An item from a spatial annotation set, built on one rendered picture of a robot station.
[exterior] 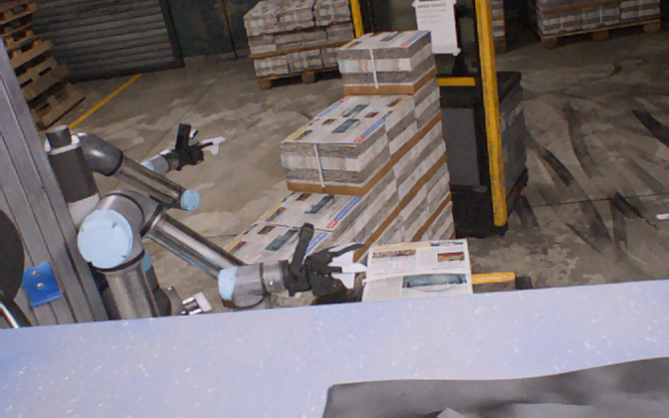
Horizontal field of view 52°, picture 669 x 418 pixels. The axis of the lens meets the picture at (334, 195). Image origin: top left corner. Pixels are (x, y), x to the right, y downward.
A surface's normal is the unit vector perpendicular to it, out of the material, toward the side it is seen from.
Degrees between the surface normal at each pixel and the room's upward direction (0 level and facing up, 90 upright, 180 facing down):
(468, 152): 90
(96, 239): 83
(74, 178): 90
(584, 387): 8
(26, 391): 0
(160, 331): 0
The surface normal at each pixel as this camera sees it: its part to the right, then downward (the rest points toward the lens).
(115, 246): -0.02, 0.30
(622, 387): -0.11, -0.95
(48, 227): 0.45, 0.31
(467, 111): -0.48, 0.45
